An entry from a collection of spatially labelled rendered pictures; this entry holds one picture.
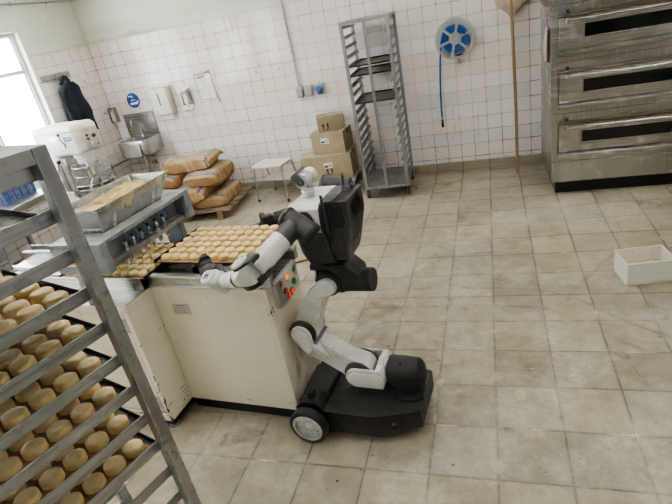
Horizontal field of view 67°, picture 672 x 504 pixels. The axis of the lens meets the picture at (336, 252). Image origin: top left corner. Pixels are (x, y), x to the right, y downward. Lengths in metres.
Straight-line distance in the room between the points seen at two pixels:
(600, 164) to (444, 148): 1.77
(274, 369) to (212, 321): 0.40
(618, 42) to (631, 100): 0.48
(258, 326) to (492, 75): 4.22
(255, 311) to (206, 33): 4.68
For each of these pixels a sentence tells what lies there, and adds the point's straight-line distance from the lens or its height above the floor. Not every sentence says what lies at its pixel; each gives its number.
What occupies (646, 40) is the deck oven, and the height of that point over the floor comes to 1.28.
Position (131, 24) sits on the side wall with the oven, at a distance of 7.20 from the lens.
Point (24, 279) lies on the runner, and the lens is 1.14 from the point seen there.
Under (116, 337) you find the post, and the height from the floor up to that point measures 1.39.
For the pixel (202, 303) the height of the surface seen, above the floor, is 0.75.
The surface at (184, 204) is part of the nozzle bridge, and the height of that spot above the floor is 1.10.
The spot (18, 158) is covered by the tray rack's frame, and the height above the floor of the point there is 1.81.
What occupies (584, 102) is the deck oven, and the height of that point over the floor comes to 0.85.
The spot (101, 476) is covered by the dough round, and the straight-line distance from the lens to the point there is 1.43.
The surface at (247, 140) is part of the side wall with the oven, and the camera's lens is 6.74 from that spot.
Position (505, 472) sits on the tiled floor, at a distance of 2.55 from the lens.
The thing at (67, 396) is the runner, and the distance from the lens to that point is 1.25.
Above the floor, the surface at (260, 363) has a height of 0.39.
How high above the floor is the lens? 1.95
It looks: 25 degrees down
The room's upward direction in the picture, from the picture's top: 11 degrees counter-clockwise
